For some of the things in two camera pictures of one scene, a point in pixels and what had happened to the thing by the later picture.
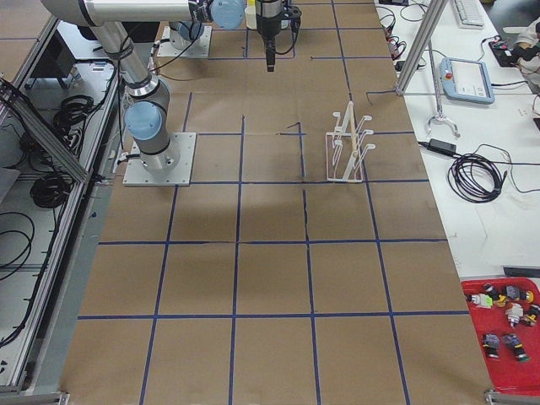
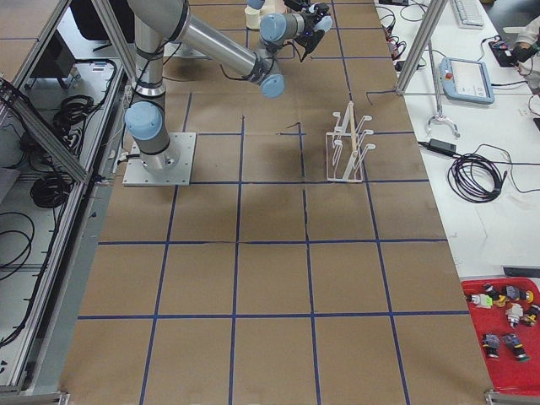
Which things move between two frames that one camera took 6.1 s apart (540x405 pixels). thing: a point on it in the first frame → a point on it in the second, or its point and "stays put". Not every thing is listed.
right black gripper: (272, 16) → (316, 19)
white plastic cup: (251, 17) stays put
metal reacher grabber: (440, 117) stays put
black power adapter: (442, 146) stays put
